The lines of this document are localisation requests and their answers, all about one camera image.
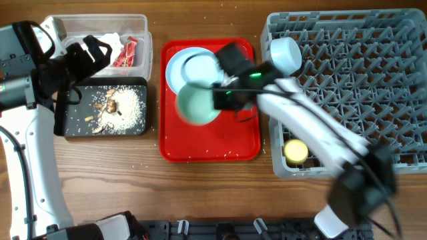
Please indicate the red snack wrapper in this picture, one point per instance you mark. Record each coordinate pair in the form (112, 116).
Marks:
(127, 55)

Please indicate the grey dishwasher rack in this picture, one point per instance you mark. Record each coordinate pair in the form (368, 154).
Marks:
(367, 69)

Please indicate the red serving tray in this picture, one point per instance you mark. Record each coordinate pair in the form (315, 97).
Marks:
(230, 137)

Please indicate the light blue plate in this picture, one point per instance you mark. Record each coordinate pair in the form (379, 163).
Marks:
(201, 66)

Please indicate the white crumpled tissue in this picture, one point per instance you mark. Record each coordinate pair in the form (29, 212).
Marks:
(113, 40)

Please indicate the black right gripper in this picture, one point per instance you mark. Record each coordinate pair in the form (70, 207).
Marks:
(221, 98)

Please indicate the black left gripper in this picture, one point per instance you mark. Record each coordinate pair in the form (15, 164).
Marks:
(76, 52)

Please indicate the black food waste tray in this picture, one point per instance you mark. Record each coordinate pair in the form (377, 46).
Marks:
(69, 120)

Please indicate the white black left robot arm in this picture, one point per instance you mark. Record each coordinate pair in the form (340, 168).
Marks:
(34, 86)

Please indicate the yellow plastic cup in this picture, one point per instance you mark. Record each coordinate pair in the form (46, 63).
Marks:
(295, 151)

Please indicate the mint green bowl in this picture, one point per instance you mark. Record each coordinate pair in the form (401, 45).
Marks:
(195, 103)

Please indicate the clear plastic waste bin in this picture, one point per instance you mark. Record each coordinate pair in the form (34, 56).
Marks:
(126, 25)

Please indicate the light blue rice bowl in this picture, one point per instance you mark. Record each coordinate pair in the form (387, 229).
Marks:
(286, 55)

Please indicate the rice and food scraps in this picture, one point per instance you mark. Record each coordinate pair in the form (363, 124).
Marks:
(116, 110)

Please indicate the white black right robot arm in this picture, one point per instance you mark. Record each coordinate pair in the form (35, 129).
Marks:
(364, 173)

